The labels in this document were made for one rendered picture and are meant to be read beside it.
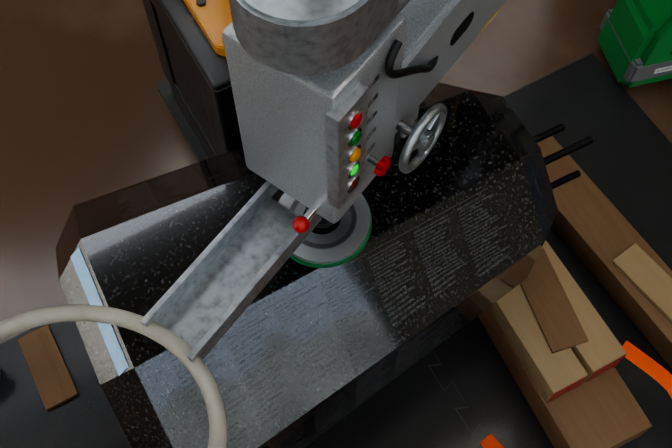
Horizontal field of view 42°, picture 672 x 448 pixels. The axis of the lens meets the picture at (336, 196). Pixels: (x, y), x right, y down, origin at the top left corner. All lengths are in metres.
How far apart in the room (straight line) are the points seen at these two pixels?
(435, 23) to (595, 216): 1.43
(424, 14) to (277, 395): 0.92
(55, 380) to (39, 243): 0.49
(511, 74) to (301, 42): 2.13
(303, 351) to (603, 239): 1.21
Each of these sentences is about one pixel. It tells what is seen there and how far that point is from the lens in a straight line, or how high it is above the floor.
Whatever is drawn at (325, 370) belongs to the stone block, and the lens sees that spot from 2.05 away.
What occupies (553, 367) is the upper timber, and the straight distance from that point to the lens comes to 2.55.
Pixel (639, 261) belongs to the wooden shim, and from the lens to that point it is 2.86.
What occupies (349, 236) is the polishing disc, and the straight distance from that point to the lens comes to 1.93.
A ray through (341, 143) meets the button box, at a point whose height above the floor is 1.45.
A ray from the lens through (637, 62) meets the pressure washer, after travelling 3.24.
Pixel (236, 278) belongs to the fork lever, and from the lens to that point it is 1.68.
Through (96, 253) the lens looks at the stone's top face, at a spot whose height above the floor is 0.82.
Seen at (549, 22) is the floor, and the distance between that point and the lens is 3.48.
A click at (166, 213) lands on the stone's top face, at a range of 2.05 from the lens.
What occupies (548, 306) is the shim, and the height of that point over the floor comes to 0.26.
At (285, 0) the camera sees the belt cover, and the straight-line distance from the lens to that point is 1.22.
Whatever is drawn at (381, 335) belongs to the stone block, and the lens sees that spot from 2.07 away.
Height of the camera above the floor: 2.61
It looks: 62 degrees down
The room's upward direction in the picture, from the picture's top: 1 degrees counter-clockwise
